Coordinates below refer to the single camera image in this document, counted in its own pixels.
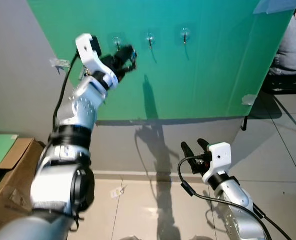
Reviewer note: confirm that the large green wall board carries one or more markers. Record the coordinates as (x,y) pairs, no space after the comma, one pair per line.
(203,75)

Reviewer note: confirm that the grey pillow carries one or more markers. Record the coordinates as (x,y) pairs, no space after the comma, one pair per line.
(293,45)

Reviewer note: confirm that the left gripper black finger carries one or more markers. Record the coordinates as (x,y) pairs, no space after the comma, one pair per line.
(125,51)
(126,62)

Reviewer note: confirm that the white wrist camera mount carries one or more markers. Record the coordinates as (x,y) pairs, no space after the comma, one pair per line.
(219,159)
(87,52)

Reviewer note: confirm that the brown cardboard box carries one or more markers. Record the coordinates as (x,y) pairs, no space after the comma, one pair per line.
(12,200)

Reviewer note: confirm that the black metal chair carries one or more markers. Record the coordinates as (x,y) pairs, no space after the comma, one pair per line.
(288,82)

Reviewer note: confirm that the small paper tag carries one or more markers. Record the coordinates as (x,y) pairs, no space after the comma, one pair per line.
(117,191)

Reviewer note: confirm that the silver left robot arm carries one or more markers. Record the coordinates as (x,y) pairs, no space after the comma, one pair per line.
(82,107)

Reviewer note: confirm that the clear adhesive wall hook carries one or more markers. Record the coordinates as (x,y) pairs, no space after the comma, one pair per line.
(184,36)
(116,40)
(149,39)

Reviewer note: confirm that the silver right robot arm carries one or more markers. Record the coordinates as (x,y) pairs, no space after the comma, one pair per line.
(238,200)

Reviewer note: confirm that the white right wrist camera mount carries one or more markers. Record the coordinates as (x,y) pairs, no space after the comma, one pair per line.
(219,159)

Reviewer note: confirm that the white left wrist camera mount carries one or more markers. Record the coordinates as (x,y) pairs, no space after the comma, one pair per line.
(87,52)

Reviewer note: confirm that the pale blue tape piece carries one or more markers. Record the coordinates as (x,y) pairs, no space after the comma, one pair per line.
(275,6)

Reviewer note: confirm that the clear tape piece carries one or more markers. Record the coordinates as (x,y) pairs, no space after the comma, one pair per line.
(249,99)
(60,63)

